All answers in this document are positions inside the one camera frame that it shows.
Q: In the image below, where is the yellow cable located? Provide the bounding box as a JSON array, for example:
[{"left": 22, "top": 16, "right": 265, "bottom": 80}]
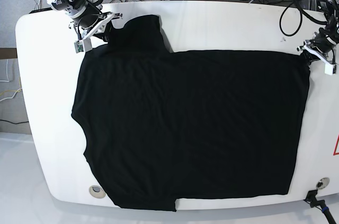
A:
[{"left": 0, "top": 75, "right": 22, "bottom": 97}]

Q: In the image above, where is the black clamp with cable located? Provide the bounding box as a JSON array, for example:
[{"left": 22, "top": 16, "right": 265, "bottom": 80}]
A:
[{"left": 304, "top": 190, "right": 336, "bottom": 224}]

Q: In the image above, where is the table grommet hole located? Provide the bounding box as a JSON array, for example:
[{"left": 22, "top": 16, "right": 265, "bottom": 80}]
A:
[
  {"left": 89, "top": 185, "right": 106, "bottom": 199},
  {"left": 316, "top": 177, "right": 330, "bottom": 190}
]

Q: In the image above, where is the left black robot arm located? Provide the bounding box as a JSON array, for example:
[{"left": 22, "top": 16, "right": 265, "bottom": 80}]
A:
[{"left": 291, "top": 0, "right": 338, "bottom": 65}]

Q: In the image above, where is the red warning triangle sticker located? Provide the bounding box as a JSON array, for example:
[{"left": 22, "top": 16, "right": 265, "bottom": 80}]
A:
[{"left": 333, "top": 136, "right": 339, "bottom": 156}]

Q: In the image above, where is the black T-shirt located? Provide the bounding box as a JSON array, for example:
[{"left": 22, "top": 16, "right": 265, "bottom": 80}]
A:
[{"left": 72, "top": 15, "right": 310, "bottom": 211}]

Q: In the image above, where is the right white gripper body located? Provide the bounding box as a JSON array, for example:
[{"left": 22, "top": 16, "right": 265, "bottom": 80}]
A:
[{"left": 68, "top": 12, "right": 123, "bottom": 39}]

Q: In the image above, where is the white cable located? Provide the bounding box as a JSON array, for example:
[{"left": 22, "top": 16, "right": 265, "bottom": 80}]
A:
[{"left": 0, "top": 58, "right": 21, "bottom": 102}]

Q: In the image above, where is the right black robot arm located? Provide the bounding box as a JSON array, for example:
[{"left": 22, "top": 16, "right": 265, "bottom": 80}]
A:
[{"left": 47, "top": 0, "right": 122, "bottom": 42}]

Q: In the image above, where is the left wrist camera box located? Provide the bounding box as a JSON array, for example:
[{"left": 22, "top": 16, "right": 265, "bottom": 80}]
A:
[{"left": 324, "top": 63, "right": 337, "bottom": 75}]

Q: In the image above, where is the left table grommet hole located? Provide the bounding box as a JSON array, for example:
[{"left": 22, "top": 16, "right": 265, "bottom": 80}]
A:
[{"left": 89, "top": 185, "right": 106, "bottom": 199}]

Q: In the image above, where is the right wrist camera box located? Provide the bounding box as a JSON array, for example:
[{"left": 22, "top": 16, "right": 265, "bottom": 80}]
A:
[{"left": 74, "top": 39, "right": 93, "bottom": 53}]

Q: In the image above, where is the right table grommet hole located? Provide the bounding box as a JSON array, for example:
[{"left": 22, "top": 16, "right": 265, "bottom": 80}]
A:
[{"left": 316, "top": 177, "right": 330, "bottom": 190}]

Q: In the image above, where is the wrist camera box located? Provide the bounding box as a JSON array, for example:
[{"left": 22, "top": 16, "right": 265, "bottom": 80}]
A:
[
  {"left": 324, "top": 63, "right": 337, "bottom": 75},
  {"left": 74, "top": 39, "right": 93, "bottom": 53}
]

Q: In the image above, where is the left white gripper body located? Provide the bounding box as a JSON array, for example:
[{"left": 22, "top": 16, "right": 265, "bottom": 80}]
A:
[{"left": 297, "top": 39, "right": 334, "bottom": 65}]

